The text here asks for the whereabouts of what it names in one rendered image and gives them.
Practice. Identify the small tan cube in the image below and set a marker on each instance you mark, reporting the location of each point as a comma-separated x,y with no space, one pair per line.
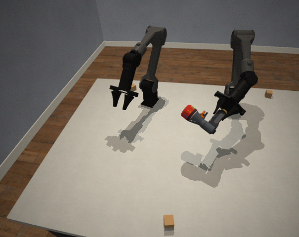
268,93
133,87
168,221

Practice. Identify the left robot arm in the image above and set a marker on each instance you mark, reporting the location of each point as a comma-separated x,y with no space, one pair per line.
243,75

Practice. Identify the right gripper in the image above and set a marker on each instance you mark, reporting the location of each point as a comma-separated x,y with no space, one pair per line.
124,85

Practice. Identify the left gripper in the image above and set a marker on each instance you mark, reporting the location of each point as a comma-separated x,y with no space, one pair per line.
231,100

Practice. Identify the grey hose nozzle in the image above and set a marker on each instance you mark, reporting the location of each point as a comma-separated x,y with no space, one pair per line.
192,115

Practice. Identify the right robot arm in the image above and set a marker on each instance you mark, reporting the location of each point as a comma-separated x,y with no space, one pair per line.
157,37

